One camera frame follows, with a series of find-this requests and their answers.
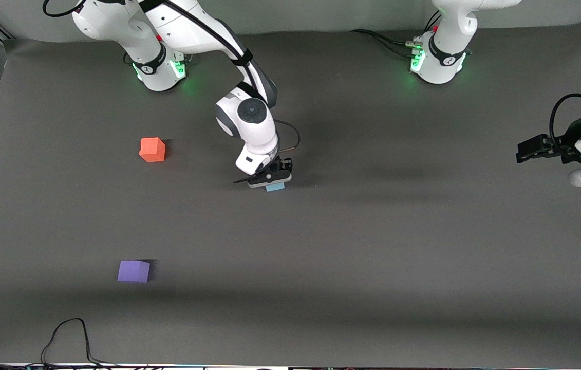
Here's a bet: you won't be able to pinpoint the thin black looped cable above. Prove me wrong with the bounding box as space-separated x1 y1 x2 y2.
0 318 132 370

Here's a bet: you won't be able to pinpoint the orange foam block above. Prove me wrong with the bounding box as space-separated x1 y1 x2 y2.
139 137 166 163

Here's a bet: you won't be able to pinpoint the black cables at left base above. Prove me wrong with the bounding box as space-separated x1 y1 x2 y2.
349 10 443 58

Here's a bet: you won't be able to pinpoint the black cable along right arm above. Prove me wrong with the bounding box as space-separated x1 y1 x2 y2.
43 0 302 184

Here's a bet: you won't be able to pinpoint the purple foam block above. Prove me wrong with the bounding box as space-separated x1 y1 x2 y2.
117 260 151 283

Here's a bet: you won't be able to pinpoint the dark grey table mat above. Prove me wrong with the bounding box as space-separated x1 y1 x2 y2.
0 18 581 368

